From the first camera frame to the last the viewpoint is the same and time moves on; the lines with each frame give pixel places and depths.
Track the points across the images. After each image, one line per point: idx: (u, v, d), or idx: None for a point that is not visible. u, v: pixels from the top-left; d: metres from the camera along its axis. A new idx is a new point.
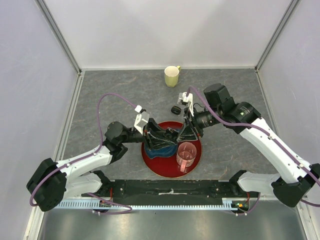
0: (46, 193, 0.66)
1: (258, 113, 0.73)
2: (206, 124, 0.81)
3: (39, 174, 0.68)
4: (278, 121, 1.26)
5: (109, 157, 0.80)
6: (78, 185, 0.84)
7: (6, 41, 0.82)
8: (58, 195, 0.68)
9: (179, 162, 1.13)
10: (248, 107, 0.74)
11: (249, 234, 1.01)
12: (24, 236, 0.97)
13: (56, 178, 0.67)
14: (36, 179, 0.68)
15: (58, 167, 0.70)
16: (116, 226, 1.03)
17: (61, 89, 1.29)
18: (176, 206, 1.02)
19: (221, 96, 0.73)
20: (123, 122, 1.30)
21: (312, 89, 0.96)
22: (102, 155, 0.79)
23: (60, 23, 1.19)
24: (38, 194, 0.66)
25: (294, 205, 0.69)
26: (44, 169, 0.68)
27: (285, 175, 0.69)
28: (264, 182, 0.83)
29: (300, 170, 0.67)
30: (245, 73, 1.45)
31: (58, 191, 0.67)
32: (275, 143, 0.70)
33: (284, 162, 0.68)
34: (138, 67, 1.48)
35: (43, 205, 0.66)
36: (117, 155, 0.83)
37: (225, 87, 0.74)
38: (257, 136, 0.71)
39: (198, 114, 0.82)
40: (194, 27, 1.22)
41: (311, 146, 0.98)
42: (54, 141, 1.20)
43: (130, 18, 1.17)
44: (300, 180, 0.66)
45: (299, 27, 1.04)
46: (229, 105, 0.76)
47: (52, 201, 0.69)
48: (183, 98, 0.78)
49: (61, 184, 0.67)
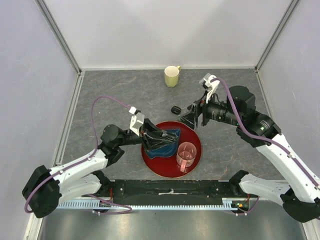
0: (41, 200, 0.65)
1: (278, 129, 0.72)
2: (214, 116, 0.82)
3: (33, 181, 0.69)
4: (278, 121, 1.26)
5: (104, 161, 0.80)
6: (74, 188, 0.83)
7: (6, 42, 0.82)
8: (52, 202, 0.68)
9: (179, 162, 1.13)
10: (267, 120, 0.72)
11: (249, 234, 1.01)
12: (24, 236, 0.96)
13: (50, 186, 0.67)
14: (31, 186, 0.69)
15: (52, 174, 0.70)
16: (116, 226, 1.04)
17: (61, 89, 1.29)
18: (176, 206, 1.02)
19: (248, 107, 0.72)
20: (123, 122, 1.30)
21: (312, 89, 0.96)
22: (98, 160, 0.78)
23: (59, 23, 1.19)
24: (33, 201, 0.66)
25: (303, 221, 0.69)
26: (38, 176, 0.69)
27: (301, 195, 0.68)
28: (272, 191, 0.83)
29: (317, 191, 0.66)
30: (245, 73, 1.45)
31: (52, 198, 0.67)
32: (294, 162, 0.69)
33: (301, 182, 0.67)
34: (138, 67, 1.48)
35: (37, 212, 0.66)
36: (113, 158, 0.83)
37: (253, 96, 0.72)
38: (276, 153, 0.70)
39: (212, 104, 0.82)
40: (194, 27, 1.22)
41: (312, 146, 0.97)
42: (54, 141, 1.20)
43: (130, 18, 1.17)
44: (316, 201, 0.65)
45: (299, 27, 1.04)
46: (251, 118, 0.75)
47: (48, 207, 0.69)
48: (206, 81, 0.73)
49: (55, 192, 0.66)
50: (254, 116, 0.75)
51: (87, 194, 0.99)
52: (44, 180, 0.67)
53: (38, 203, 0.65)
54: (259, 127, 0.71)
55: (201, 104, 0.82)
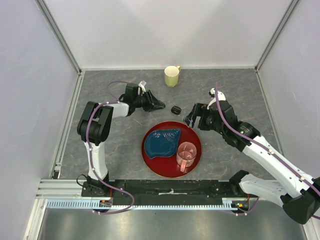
0: (100, 125, 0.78)
1: (259, 132, 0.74)
2: (208, 121, 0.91)
3: (88, 110, 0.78)
4: (278, 121, 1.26)
5: (127, 107, 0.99)
6: (102, 155, 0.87)
7: (6, 42, 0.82)
8: (107, 128, 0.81)
9: (179, 162, 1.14)
10: (248, 126, 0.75)
11: (249, 234, 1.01)
12: (24, 236, 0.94)
13: (105, 110, 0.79)
14: (86, 117, 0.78)
15: (100, 103, 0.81)
16: (116, 226, 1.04)
17: (61, 89, 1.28)
18: (176, 206, 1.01)
19: (228, 116, 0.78)
20: (123, 122, 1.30)
21: (312, 89, 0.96)
22: (123, 104, 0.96)
23: (60, 23, 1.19)
24: (93, 130, 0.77)
25: (305, 222, 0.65)
26: (91, 105, 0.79)
27: (289, 189, 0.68)
28: (272, 192, 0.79)
29: (302, 183, 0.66)
30: (246, 73, 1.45)
31: (109, 119, 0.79)
32: (275, 158, 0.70)
33: (285, 175, 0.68)
34: (138, 67, 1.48)
35: (100, 138, 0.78)
36: (131, 109, 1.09)
37: (231, 107, 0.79)
38: (257, 152, 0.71)
39: (209, 112, 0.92)
40: (193, 27, 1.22)
41: (313, 146, 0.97)
42: (54, 141, 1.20)
43: (130, 18, 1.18)
44: (302, 193, 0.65)
45: (299, 27, 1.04)
46: (233, 125, 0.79)
47: (105, 134, 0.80)
48: (211, 91, 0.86)
49: (110, 115, 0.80)
50: (236, 125, 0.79)
51: (91, 187, 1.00)
52: (98, 107, 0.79)
53: (99, 128, 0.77)
54: (239, 131, 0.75)
55: (203, 107, 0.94)
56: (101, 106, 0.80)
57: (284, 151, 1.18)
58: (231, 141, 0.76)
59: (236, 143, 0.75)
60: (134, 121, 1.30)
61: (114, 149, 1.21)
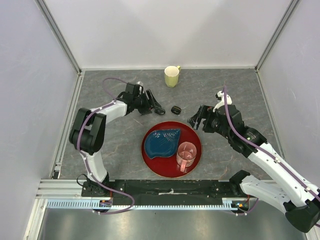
0: (91, 135, 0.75)
1: (265, 139, 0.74)
2: (213, 124, 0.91)
3: (79, 121, 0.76)
4: (278, 121, 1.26)
5: (124, 107, 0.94)
6: (98, 159, 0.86)
7: (5, 42, 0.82)
8: (100, 136, 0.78)
9: (179, 162, 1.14)
10: (254, 132, 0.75)
11: (248, 234, 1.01)
12: (24, 236, 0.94)
13: (97, 119, 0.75)
14: (78, 128, 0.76)
15: (93, 111, 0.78)
16: (116, 226, 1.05)
17: (61, 89, 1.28)
18: (176, 206, 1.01)
19: (235, 122, 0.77)
20: (123, 122, 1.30)
21: (312, 89, 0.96)
22: (118, 105, 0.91)
23: (59, 23, 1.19)
24: (85, 140, 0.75)
25: (307, 230, 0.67)
26: (82, 115, 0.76)
27: (294, 199, 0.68)
28: (275, 198, 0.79)
29: (307, 193, 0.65)
30: (246, 73, 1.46)
31: (101, 127, 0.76)
32: (281, 167, 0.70)
33: (291, 184, 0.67)
34: (138, 67, 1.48)
35: (93, 148, 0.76)
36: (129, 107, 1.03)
37: (239, 112, 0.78)
38: (263, 160, 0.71)
39: (214, 115, 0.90)
40: (194, 27, 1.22)
41: (312, 146, 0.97)
42: (54, 141, 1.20)
43: (130, 18, 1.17)
44: (307, 203, 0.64)
45: (300, 27, 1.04)
46: (239, 130, 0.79)
47: (98, 143, 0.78)
48: (218, 93, 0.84)
49: (102, 123, 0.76)
50: (242, 130, 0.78)
51: (91, 187, 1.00)
52: (89, 117, 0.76)
53: (92, 138, 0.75)
54: (246, 137, 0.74)
55: (208, 109, 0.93)
56: (93, 114, 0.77)
57: (284, 152, 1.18)
58: (237, 146, 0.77)
59: (242, 149, 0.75)
60: (134, 121, 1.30)
61: (114, 149, 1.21)
